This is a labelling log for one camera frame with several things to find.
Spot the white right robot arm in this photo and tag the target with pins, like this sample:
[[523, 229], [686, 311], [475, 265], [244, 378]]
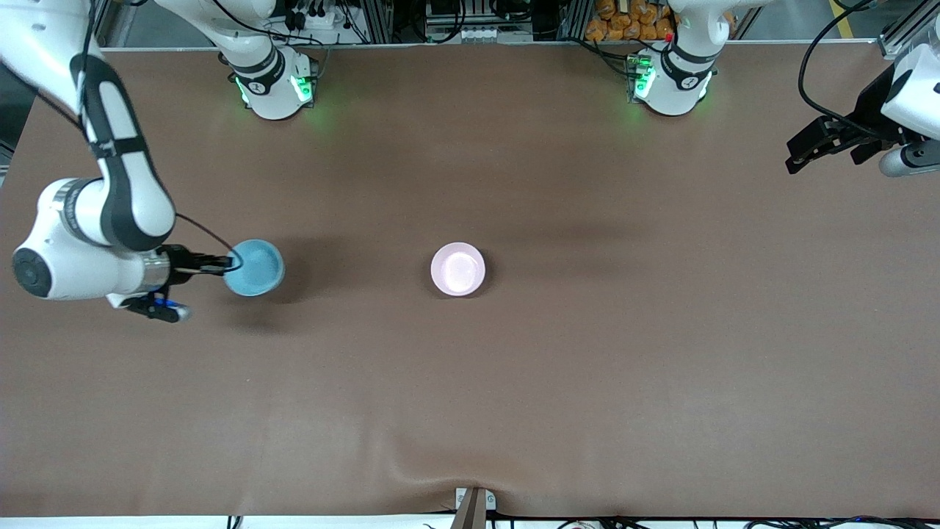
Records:
[[73, 220]]

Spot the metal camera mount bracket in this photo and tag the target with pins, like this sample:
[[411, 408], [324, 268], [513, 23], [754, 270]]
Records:
[[474, 507]]

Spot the white power strip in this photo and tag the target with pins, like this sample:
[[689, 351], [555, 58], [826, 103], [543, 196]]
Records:
[[319, 20]]

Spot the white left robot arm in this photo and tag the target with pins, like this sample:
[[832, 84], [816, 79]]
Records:
[[679, 88]]

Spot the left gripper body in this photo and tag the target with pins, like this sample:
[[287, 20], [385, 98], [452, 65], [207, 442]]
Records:
[[869, 112]]

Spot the brown table cloth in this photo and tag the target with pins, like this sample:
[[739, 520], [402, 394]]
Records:
[[470, 404]]

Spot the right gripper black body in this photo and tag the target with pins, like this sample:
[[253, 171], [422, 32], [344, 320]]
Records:
[[178, 261]]

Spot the white terminal block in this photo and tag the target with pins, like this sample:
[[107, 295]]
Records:
[[492, 33]]

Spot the aluminium corner frame post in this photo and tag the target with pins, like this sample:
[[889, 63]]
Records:
[[899, 29], [106, 22]]

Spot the orange snack packets pile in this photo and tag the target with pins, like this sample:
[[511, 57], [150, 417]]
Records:
[[624, 22]]

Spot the pink bowl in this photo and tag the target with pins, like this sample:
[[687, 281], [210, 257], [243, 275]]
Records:
[[458, 270]]

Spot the blue bowl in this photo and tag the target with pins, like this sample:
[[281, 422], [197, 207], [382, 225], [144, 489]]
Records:
[[257, 268]]

